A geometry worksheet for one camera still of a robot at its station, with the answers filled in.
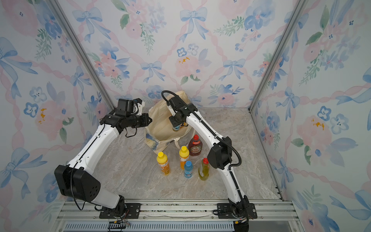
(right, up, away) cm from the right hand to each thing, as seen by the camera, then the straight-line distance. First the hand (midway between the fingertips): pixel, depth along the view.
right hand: (177, 119), depth 90 cm
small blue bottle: (0, -6, +2) cm, 6 cm away
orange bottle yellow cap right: (+5, -19, -17) cm, 26 cm away
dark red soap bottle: (+12, -17, -5) cm, 21 cm away
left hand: (-13, 0, -10) cm, 16 cm away
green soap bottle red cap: (+15, -28, -15) cm, 35 cm away
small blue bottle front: (+7, -27, -14) cm, 32 cm away
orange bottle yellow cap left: (-6, -21, -19) cm, 29 cm away
